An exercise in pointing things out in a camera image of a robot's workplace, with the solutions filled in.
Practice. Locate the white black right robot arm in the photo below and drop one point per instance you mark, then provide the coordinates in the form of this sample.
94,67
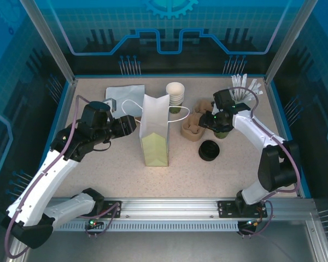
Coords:
257,128

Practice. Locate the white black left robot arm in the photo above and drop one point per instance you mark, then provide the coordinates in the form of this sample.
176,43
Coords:
43,174

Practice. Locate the stack of white napkins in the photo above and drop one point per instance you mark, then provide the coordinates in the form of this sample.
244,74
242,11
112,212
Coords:
125,92

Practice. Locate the small LED connector board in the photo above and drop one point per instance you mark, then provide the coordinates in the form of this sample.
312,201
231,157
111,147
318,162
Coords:
92,223
251,223

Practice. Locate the aluminium mounting rail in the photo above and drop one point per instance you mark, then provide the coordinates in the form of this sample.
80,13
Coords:
169,208

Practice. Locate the aluminium frame post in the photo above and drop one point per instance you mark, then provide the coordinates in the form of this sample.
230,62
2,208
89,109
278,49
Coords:
288,41
55,46

